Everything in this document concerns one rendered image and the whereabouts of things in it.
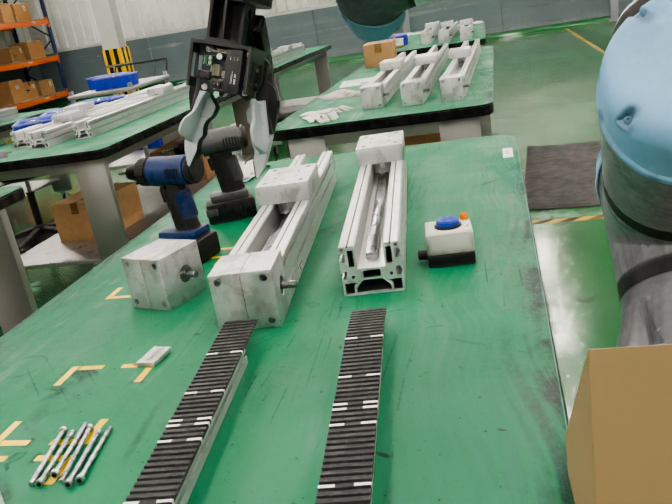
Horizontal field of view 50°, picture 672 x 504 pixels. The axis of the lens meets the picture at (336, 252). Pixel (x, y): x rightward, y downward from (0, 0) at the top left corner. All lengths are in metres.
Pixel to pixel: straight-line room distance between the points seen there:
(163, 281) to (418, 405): 0.56
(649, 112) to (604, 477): 0.24
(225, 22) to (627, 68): 0.46
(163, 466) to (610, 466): 0.45
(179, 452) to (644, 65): 0.57
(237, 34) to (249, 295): 0.42
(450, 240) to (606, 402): 0.75
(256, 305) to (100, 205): 2.56
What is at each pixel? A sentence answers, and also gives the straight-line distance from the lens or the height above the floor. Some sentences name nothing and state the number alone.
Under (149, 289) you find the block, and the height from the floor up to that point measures 0.82.
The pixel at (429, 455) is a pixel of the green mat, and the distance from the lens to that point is 0.77.
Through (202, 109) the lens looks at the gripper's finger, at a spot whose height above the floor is 1.14.
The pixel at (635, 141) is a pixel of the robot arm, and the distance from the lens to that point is 0.51.
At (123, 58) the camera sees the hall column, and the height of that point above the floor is 0.93.
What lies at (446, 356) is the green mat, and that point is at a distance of 0.95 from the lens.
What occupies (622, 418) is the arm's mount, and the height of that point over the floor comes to 0.95.
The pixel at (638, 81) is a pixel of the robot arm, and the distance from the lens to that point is 0.51.
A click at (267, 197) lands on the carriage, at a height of 0.88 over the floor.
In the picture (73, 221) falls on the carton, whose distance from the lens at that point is 4.16.
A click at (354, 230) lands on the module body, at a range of 1.21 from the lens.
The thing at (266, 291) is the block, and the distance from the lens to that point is 1.08.
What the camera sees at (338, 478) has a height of 0.81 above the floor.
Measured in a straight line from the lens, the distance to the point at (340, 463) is 0.72.
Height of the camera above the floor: 1.23
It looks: 19 degrees down
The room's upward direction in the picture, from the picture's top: 10 degrees counter-clockwise
